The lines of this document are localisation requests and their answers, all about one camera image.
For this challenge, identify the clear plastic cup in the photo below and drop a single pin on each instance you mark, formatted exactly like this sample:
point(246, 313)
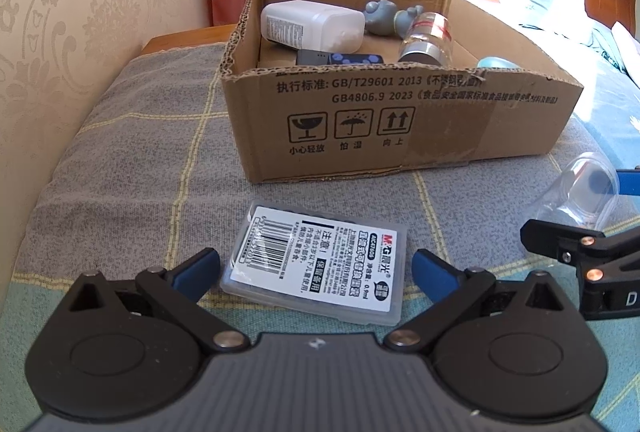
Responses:
point(565, 197)

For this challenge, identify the grey rubber animal toy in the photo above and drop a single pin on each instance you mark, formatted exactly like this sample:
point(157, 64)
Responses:
point(380, 17)

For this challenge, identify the clear plastic case white label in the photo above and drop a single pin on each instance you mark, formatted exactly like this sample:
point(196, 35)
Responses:
point(320, 257)

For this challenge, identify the grey and teal plaid blanket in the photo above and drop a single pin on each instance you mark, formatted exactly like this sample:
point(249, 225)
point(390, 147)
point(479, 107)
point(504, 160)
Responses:
point(125, 162)

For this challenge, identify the black toy train red wheels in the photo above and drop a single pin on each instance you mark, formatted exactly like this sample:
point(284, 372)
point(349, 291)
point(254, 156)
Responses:
point(350, 59)

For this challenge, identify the white pillow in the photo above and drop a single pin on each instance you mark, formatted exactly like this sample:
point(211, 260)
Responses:
point(627, 49)

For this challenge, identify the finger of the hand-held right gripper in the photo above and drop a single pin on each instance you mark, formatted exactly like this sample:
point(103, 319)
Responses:
point(565, 243)
point(629, 183)

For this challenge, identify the wooden bed board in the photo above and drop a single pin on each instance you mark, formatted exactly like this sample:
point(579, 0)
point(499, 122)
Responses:
point(175, 39)

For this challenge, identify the teal quilt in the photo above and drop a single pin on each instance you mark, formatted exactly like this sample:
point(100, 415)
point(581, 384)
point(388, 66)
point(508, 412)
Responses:
point(565, 12)

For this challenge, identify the brown cardboard box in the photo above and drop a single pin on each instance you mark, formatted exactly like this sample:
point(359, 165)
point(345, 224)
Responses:
point(450, 132)

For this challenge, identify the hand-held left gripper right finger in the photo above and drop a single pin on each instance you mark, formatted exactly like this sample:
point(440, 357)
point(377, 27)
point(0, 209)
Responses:
point(431, 273)

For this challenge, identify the light teal oval object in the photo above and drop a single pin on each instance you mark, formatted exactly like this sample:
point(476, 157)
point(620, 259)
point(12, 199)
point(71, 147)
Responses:
point(495, 62)

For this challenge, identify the white plastic bottle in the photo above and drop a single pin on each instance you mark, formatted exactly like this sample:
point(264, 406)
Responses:
point(310, 24)

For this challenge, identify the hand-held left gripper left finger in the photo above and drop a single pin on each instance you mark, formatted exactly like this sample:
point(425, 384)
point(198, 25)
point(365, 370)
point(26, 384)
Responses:
point(200, 271)

